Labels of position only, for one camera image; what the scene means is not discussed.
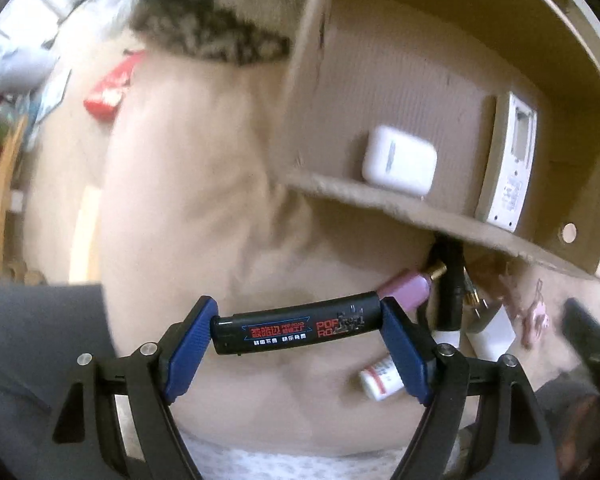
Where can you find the white earbuds case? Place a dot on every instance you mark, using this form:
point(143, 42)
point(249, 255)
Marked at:
point(397, 160)

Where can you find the white patterned cloth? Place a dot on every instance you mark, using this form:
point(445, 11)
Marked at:
point(290, 465)

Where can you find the gold metal plug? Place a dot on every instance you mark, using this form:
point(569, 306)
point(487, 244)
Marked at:
point(472, 292)
point(436, 272)

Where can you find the red snack packet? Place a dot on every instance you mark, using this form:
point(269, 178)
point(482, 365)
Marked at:
point(110, 90)

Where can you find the cardboard box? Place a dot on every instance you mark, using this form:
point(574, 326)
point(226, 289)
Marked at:
point(405, 85)

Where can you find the black printed lighter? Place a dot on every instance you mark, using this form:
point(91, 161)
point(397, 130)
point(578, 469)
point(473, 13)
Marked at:
point(290, 332)

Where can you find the brown slippers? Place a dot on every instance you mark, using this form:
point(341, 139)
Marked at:
point(27, 275)

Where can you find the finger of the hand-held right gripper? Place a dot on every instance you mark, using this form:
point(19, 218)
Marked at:
point(592, 340)

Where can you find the black flashlight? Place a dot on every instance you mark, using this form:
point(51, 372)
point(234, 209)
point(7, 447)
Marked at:
point(450, 285)

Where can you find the paper leaflet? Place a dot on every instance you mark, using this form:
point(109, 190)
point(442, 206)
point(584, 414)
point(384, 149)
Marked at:
point(50, 100)

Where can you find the grey cloth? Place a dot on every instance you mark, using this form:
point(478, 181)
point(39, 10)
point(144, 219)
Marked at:
point(20, 350)

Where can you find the pink small case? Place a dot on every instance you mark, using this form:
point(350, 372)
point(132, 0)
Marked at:
point(405, 287)

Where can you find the wooden chair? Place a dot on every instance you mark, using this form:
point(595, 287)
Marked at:
point(2, 185)

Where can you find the white remote control device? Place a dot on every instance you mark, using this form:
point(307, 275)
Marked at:
point(505, 195)

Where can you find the white red-label bottle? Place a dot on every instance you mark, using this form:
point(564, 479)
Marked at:
point(380, 377)

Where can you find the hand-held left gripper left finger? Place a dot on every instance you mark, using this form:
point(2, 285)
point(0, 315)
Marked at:
point(190, 345)

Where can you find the white dark fuzzy blanket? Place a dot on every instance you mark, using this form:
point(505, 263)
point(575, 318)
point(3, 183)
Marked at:
point(205, 25)

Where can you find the white plastic bag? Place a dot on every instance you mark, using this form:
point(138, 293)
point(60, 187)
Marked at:
point(10, 65)

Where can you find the beige bed sheet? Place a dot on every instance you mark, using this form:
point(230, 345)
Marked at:
point(190, 185)

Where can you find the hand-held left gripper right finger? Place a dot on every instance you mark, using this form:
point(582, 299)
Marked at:
point(405, 355)

